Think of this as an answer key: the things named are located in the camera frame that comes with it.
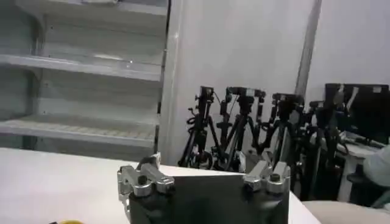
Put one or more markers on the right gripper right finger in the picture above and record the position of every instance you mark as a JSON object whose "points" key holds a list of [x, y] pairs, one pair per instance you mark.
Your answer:
{"points": [[271, 179]]}

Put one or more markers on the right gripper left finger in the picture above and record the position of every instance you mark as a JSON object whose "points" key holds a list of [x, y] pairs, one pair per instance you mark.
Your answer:
{"points": [[143, 181]]}

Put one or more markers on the yellow-green shirt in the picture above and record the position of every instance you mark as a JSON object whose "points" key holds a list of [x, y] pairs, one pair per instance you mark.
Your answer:
{"points": [[71, 222]]}

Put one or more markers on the white side table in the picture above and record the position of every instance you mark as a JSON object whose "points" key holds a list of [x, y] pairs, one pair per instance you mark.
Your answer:
{"points": [[350, 170]]}

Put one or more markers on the black monitor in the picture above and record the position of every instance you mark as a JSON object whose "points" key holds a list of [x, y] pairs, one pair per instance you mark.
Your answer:
{"points": [[365, 109]]}

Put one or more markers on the empty metal shelf unit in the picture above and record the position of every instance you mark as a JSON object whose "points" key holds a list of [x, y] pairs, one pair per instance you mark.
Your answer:
{"points": [[91, 70]]}

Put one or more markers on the grey wall conduit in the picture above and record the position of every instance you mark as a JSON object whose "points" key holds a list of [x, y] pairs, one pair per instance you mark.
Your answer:
{"points": [[307, 45]]}

